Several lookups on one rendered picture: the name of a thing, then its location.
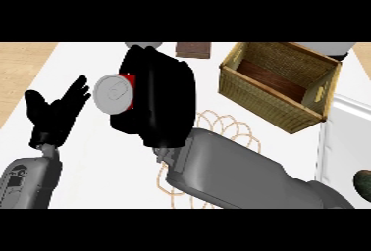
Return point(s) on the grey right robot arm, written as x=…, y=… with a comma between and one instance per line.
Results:
x=237, y=176

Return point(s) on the pale grey appliance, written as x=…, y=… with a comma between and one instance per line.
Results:
x=329, y=48

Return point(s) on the pale grey round object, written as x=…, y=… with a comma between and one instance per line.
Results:
x=144, y=44

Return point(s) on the wicker basket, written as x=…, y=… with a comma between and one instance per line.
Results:
x=280, y=86

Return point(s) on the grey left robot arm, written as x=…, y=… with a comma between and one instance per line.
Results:
x=29, y=179

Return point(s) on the brown wooden block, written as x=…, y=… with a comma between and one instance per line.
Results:
x=193, y=49

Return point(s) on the red can with grey lid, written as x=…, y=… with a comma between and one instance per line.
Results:
x=116, y=94

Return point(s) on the white placemat with tan loops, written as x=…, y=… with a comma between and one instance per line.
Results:
x=227, y=129

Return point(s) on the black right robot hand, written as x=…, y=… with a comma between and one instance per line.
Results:
x=165, y=94

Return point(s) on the dark green round object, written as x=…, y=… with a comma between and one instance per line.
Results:
x=364, y=184

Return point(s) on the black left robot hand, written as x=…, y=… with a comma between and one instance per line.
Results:
x=55, y=112

